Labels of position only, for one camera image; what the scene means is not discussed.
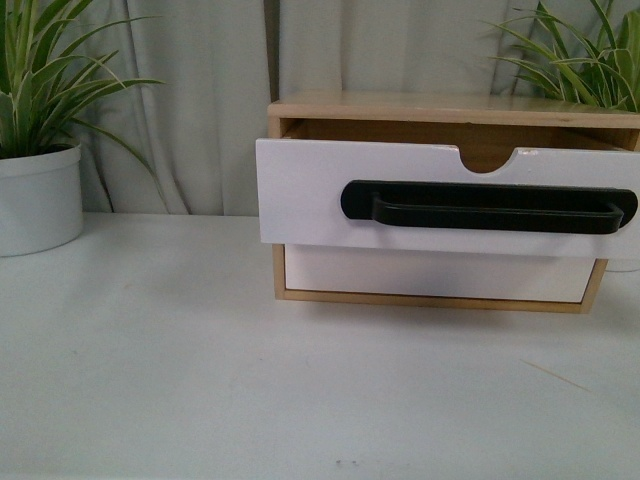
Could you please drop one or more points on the white drawer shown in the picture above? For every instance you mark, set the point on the white drawer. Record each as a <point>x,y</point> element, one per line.
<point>436,274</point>
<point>300,183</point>

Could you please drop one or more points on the grey curtain backdrop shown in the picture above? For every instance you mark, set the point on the grey curtain backdrop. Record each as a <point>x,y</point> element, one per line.
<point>219,64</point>

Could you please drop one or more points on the left white plant pot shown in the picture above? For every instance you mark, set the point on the left white plant pot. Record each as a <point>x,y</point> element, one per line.
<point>41,202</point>

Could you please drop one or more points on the left spider plant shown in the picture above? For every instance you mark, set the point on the left spider plant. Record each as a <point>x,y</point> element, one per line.
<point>54,85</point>

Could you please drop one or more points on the spider plant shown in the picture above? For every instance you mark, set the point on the spider plant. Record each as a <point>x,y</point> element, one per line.
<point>54,85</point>
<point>553,57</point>

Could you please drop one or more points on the right spider plant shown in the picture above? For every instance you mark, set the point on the right spider plant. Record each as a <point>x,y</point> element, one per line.
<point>553,57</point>

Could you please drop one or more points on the black drawer handle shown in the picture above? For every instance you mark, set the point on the black drawer handle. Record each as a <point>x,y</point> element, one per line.
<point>495,207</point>

